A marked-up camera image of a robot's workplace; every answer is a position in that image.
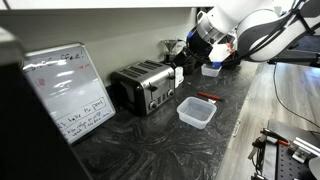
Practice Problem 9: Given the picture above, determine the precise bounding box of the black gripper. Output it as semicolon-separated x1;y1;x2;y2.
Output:
186;30;215;64

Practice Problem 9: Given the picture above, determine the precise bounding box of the black container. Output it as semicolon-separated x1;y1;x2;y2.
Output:
173;49;202;76

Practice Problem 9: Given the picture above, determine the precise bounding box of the clear plastic container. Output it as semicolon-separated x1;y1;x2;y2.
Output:
176;96;218;130
200;63;222;78

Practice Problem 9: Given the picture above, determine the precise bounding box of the metal pour-over funnel stand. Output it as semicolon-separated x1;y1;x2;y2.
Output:
161;39;181;65

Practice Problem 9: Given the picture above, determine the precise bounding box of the red marker pen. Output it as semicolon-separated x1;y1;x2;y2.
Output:
197;91;225;103

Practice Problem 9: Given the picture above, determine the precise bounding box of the stainless steel toaster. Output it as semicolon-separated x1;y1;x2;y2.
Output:
110;59;177;118

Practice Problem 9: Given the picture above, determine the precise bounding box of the white upper cabinet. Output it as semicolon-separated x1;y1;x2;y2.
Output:
0;0;218;10

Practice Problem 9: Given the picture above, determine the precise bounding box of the whiteboard with handwriting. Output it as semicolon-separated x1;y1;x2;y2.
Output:
22;42;117;145

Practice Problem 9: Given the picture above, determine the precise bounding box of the black perforated cart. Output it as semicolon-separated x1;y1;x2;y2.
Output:
248;118;320;180

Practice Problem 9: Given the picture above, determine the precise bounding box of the white round disc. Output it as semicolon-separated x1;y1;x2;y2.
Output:
307;156;320;180

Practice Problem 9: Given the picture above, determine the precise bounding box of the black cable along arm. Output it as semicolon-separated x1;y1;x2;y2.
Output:
219;0;320;66

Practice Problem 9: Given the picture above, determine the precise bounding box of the black hanging cable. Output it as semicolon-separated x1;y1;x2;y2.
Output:
272;62;320;132

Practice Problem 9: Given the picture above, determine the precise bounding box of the red-handled tool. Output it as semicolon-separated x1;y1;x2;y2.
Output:
259;128;292;148

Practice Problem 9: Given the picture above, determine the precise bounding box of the silver metal bracket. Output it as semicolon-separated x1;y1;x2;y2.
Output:
288;136;320;164

